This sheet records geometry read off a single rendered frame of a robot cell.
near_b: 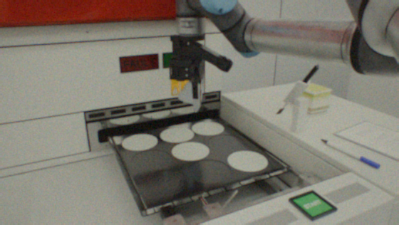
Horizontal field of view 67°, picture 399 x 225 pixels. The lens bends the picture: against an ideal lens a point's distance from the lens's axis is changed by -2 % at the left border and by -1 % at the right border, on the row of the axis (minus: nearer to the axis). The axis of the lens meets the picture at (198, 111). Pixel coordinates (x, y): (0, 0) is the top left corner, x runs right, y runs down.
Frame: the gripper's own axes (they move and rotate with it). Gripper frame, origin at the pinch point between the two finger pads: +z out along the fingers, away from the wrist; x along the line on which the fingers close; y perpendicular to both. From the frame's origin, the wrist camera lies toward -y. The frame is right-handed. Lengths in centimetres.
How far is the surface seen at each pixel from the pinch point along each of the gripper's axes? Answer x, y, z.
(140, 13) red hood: -0.6, 15.9, -25.1
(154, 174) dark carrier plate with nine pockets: 21.0, 6.3, 9.4
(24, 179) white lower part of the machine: 17, 47, 20
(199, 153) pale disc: 9.2, -2.2, 9.3
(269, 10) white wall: -222, -22, -16
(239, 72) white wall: -204, 2, 40
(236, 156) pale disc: 8.8, -11.8, 9.3
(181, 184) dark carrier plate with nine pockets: 23.6, -0.8, 9.4
